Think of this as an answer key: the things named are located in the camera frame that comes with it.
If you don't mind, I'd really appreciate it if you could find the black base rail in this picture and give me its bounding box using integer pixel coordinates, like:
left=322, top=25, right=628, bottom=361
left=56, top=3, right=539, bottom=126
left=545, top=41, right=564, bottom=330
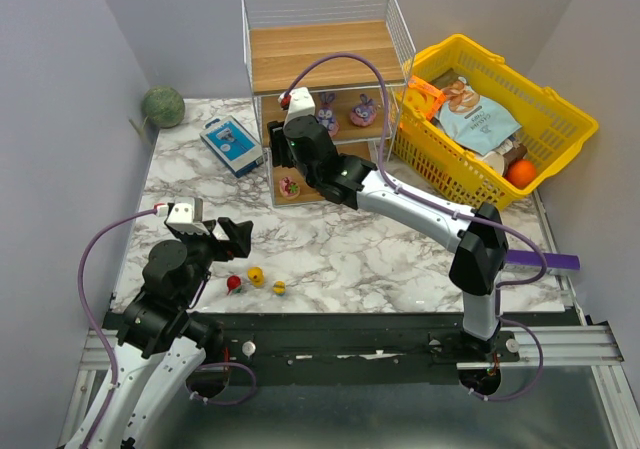
left=192, top=312, right=519, bottom=387

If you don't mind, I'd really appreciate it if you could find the purple box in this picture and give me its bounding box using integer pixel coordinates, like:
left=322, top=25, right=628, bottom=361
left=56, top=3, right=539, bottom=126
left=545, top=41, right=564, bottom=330
left=505, top=249, right=581, bottom=273

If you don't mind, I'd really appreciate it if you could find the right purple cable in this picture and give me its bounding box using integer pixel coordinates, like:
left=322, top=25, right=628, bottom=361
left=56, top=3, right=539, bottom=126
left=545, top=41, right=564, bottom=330
left=279, top=52, right=549, bottom=403

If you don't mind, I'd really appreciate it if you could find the blue razor box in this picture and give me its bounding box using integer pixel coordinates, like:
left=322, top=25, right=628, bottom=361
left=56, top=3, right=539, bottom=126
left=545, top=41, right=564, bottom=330
left=200, top=116, right=264, bottom=178

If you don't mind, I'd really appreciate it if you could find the yellow plastic basket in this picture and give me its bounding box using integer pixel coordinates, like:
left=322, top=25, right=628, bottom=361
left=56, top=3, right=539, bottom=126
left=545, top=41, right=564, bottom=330
left=393, top=34, right=599, bottom=209

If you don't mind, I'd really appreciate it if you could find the orange fruit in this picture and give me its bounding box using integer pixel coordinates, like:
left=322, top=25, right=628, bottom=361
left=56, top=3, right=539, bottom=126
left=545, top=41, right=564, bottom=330
left=505, top=159, right=537, bottom=189

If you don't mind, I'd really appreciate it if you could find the small yellow blue toy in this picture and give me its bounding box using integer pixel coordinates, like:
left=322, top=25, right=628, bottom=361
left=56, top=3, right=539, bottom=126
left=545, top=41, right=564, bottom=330
left=272, top=281, right=286, bottom=296

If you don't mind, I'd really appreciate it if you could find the orange snack packet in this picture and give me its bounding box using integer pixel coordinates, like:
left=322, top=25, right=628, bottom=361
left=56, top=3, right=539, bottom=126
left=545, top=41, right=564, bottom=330
left=405, top=75, right=446, bottom=121

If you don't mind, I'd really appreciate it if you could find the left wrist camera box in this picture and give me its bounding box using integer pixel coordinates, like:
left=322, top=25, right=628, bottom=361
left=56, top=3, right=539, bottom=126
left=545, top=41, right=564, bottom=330
left=165, top=197, right=208, bottom=235

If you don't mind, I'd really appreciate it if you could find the green yarn ball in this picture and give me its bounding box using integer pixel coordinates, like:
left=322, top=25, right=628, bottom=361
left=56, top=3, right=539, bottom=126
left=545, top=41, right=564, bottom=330
left=141, top=86, right=186, bottom=129

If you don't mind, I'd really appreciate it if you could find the yellow duck toy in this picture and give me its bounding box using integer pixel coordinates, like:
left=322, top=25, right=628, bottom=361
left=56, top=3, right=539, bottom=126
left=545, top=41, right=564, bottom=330
left=247, top=266, right=265, bottom=287

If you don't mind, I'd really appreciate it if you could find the light blue snack bag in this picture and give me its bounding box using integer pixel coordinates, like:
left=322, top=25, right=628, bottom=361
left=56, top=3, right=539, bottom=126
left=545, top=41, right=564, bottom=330
left=433, top=70, right=521, bottom=156

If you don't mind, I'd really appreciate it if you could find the purple cable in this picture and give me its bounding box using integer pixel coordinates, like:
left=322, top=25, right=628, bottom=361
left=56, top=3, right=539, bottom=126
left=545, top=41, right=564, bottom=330
left=77, top=203, right=257, bottom=449
left=279, top=52, right=549, bottom=403

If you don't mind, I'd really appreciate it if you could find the pink bear strawberry tart toy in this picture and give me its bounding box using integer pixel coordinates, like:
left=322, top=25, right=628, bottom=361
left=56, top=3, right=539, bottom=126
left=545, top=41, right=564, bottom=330
left=278, top=176, right=301, bottom=200

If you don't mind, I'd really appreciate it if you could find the white wire wooden shelf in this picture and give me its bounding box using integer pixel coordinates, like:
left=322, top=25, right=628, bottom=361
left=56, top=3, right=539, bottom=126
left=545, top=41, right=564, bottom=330
left=242, top=0, right=416, bottom=206

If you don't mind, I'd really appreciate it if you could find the red ball toy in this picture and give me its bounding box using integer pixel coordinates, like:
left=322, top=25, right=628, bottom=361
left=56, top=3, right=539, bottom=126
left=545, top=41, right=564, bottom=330
left=226, top=275, right=243, bottom=295

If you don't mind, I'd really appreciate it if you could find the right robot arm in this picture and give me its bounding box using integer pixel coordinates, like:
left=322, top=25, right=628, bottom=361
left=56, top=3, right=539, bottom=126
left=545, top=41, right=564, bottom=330
left=267, top=115, right=508, bottom=342

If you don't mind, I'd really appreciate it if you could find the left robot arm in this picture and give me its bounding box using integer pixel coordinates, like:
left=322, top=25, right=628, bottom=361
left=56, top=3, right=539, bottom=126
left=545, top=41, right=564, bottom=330
left=66, top=215, right=253, bottom=448

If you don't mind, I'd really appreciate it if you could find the purple unicorn pink donut toy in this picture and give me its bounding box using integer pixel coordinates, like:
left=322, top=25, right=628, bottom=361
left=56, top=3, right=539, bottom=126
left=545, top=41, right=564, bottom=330
left=349, top=93, right=377, bottom=128

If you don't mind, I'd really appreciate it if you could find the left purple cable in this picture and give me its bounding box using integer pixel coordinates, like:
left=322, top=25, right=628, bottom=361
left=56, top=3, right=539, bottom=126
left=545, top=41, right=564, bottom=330
left=77, top=203, right=257, bottom=449

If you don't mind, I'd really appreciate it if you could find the purple bunny pink donut toy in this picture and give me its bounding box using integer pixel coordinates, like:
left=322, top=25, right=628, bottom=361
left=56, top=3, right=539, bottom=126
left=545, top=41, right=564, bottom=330
left=316, top=92, right=340, bottom=137

